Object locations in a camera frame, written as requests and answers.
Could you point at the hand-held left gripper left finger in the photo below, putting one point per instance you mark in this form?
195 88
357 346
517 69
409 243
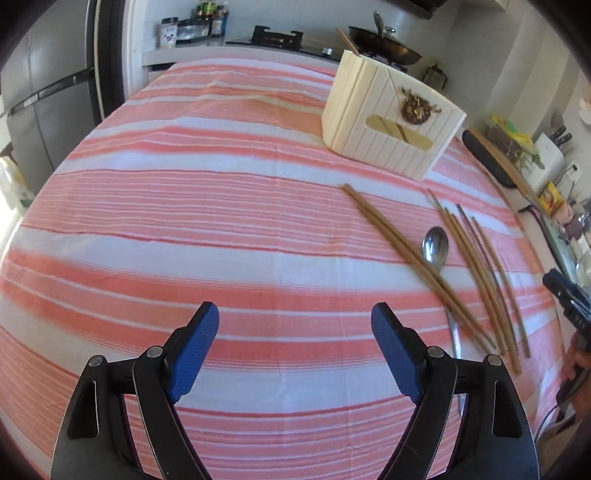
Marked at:
194 350

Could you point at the clear seasoning box set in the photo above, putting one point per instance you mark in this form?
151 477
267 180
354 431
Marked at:
194 31

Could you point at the bunch of wooden chopsticks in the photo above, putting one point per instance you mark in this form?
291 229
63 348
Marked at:
392 235

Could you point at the pink white striped tablecloth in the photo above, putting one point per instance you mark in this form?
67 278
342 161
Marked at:
231 207

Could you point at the dark wok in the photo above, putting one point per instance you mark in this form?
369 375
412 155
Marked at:
397 53

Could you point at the white knife block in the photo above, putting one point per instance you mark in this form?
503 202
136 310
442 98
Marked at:
547 161

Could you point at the grey refrigerator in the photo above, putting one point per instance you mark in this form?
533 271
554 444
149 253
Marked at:
46 92

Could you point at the white kitchen counter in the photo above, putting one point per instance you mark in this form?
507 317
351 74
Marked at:
194 53

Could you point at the black cutting board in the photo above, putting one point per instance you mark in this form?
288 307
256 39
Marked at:
489 159

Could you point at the metal spoon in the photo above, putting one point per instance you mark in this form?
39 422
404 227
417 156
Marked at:
435 247

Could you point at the yellow snack packet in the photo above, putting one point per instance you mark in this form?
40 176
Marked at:
551 198

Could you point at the dark door frame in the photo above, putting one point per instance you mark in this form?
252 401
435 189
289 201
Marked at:
108 60

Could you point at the dark sauce bottle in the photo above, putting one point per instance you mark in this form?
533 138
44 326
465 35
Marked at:
218 25

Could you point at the wooden cutting board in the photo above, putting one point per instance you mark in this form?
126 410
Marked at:
517 177

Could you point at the glass jar with metal frame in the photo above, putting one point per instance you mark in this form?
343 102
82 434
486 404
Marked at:
435 77

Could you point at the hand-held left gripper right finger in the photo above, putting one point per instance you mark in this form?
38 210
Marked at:
397 355

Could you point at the yellow green plastic bag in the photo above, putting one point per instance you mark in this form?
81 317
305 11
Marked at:
512 138

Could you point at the small white labelled jar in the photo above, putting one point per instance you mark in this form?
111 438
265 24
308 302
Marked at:
168 34

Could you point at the large green label bottle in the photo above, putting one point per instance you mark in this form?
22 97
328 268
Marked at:
207 10

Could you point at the white ribbed utensil holder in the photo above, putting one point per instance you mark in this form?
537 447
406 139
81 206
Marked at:
351 101

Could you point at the person's right hand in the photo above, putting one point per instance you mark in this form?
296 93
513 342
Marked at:
581 367

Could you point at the black gas stove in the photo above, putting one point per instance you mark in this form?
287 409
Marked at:
318 44

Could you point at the white plastic bag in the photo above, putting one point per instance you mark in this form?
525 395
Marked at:
14 184

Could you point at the pink round container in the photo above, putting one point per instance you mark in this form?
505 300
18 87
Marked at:
565 213

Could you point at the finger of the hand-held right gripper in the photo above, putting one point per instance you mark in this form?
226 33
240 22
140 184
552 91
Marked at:
558 284
579 317

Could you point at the single brown chopstick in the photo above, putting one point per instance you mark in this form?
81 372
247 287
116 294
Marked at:
347 41

